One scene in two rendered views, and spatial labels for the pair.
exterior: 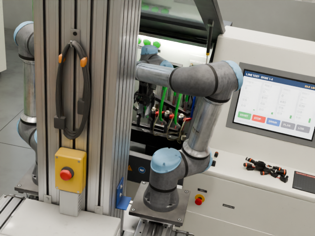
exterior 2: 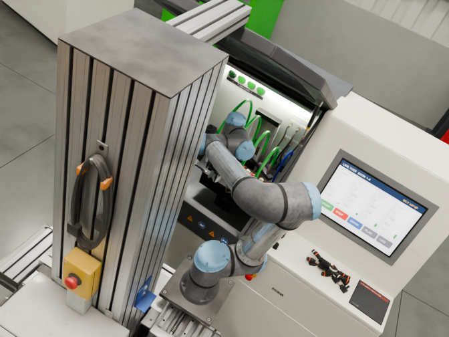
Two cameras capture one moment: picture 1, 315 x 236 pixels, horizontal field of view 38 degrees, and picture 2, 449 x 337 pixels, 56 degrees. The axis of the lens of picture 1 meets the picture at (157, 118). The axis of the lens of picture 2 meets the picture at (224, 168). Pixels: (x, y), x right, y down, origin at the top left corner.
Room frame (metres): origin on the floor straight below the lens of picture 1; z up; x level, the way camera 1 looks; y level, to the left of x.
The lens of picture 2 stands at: (0.58, -0.04, 2.44)
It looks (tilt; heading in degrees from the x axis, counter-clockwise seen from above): 40 degrees down; 4
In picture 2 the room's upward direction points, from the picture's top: 21 degrees clockwise
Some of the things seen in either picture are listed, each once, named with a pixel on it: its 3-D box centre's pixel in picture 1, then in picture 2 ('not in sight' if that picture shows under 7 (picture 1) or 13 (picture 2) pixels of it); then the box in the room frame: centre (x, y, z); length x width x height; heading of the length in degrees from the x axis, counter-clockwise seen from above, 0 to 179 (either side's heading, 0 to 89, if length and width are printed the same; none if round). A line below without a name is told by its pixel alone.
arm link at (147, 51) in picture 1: (148, 58); (233, 128); (1.93, 0.07, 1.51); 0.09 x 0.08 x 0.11; 36
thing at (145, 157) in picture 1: (121, 163); (184, 209); (2.04, 0.17, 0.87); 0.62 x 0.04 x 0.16; 75
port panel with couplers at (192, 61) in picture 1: (195, 82); (290, 143); (2.46, -0.20, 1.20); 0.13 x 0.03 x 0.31; 75
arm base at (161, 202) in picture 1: (161, 190); (202, 279); (1.54, -0.05, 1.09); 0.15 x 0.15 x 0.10
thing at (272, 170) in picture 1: (266, 167); (329, 269); (1.94, -0.57, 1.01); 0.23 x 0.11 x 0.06; 75
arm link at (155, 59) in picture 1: (157, 67); (237, 144); (1.85, 0.02, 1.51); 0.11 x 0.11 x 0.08; 36
